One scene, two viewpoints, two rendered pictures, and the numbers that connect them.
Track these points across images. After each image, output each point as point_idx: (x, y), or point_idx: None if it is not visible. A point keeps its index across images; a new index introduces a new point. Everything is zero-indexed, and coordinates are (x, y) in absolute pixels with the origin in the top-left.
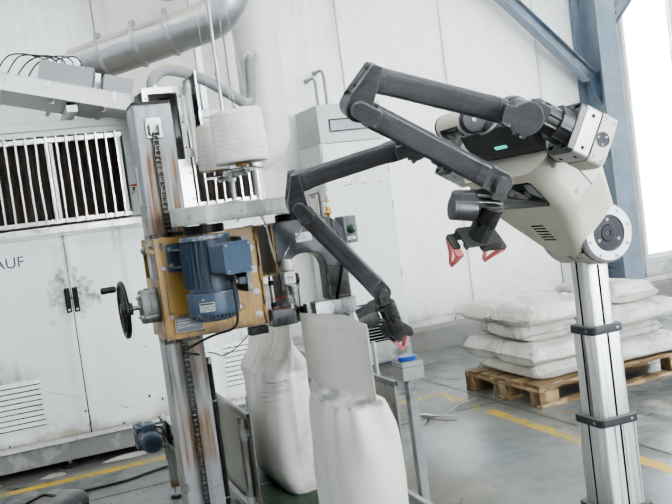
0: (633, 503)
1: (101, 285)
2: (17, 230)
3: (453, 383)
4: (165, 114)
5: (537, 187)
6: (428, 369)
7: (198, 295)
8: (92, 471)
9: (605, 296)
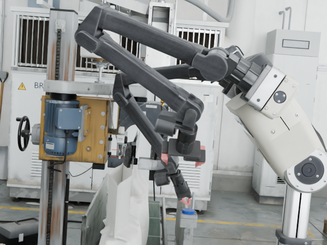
0: None
1: (113, 110)
2: (77, 70)
3: (318, 224)
4: (69, 19)
5: (243, 122)
6: (311, 209)
7: (46, 136)
8: (84, 211)
9: (302, 217)
